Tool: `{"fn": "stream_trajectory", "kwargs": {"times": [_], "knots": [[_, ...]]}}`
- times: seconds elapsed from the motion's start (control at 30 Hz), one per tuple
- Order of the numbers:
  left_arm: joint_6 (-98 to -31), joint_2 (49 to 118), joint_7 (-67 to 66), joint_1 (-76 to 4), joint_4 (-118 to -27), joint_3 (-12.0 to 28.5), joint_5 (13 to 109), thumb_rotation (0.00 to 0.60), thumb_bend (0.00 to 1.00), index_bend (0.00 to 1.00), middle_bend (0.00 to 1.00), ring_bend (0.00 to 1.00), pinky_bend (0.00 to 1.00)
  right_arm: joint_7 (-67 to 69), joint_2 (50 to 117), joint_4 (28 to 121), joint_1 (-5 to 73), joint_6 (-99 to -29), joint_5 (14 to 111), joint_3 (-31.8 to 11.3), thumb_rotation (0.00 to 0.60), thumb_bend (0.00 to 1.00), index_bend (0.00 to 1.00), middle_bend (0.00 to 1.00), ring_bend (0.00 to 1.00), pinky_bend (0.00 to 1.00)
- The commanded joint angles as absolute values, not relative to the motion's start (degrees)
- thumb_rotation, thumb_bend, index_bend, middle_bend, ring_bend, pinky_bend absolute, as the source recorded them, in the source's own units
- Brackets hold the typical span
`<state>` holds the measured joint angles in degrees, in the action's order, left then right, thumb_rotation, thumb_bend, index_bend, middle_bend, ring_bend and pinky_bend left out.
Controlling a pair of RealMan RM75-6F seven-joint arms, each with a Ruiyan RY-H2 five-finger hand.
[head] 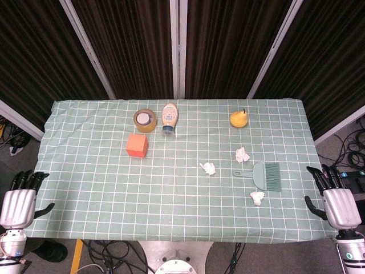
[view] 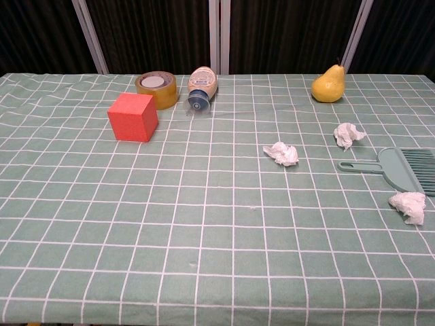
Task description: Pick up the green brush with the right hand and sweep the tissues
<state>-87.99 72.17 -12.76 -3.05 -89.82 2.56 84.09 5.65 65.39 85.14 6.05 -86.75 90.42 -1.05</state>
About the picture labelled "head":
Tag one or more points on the dark partition panel white frame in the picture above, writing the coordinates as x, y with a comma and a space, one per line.
228, 42
328, 57
128, 42
34, 57

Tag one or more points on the paper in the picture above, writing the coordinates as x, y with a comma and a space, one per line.
242, 155
208, 168
257, 198

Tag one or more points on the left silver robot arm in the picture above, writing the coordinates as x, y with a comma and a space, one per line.
11, 246

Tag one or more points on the green checked tablecloth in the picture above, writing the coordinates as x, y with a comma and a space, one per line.
176, 199

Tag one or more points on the yellow pear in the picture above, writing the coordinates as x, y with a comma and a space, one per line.
239, 120

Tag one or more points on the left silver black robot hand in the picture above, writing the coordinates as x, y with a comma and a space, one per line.
17, 208

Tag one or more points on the silver robot torso base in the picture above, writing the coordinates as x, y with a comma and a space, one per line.
175, 257

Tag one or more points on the green hand brush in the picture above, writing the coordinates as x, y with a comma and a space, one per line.
261, 174

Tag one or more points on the black power strip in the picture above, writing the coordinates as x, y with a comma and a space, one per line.
353, 174

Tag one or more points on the orange cube block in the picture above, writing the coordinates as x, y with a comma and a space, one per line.
137, 146

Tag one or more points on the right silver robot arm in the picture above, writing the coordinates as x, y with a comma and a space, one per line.
352, 254

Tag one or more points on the beige squeeze sauce bottle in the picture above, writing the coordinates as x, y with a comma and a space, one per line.
169, 114

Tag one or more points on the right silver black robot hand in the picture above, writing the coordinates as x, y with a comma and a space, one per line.
340, 208

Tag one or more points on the yellow floor strip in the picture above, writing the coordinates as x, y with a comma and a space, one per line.
76, 257

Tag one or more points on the yellow packing tape roll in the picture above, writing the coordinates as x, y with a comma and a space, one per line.
145, 121

